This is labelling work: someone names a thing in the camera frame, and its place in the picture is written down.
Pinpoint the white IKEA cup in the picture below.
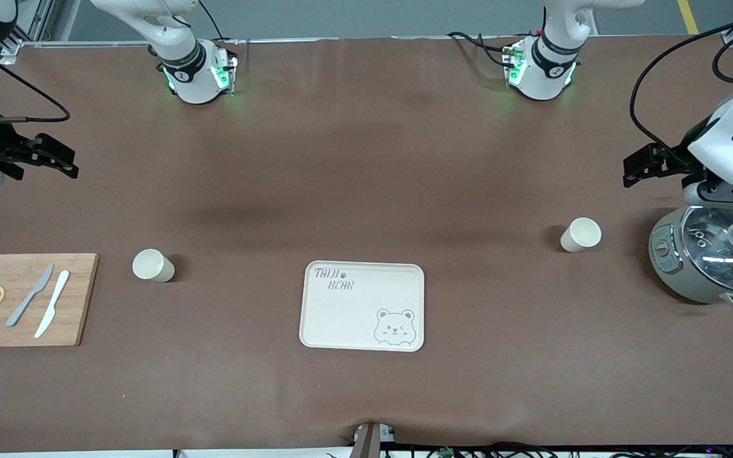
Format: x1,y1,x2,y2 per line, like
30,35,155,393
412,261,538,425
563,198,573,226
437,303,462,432
132,249,175,283
560,218,602,253

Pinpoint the grey-green electric pot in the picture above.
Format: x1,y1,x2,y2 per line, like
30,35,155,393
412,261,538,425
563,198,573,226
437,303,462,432
648,205,733,311

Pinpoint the glass pot lid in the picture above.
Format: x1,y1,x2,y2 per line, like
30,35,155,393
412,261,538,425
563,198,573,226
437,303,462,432
680,205,733,295

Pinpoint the grey plastic knife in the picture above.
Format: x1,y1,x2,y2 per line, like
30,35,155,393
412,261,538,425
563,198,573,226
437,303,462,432
6,264,55,328

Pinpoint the white plastic knife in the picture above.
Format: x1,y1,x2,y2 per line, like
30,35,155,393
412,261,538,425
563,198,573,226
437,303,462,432
34,270,71,339

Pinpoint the bamboo cutting board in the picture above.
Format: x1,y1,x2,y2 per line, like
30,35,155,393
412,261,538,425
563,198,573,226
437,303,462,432
0,253,100,348

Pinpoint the brown table mat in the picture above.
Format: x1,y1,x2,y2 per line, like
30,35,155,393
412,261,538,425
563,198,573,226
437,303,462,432
0,35,733,454

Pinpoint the cream bear print tray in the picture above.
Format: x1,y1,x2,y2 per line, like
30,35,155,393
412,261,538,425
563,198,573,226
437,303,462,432
299,260,425,352

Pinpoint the metal table edge clamp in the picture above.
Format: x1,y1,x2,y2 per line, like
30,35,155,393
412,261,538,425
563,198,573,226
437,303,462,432
353,422,396,458

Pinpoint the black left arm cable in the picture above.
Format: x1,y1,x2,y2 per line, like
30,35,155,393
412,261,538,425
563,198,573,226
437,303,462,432
630,18,733,156

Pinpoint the aluminium frame rail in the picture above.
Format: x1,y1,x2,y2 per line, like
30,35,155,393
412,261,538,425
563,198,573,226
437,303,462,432
0,0,151,58

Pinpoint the black base cable bundle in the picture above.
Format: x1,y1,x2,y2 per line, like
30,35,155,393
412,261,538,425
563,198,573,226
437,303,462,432
447,31,513,67

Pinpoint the thin black base cable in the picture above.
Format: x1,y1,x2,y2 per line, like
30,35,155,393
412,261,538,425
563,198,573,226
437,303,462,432
198,0,225,42

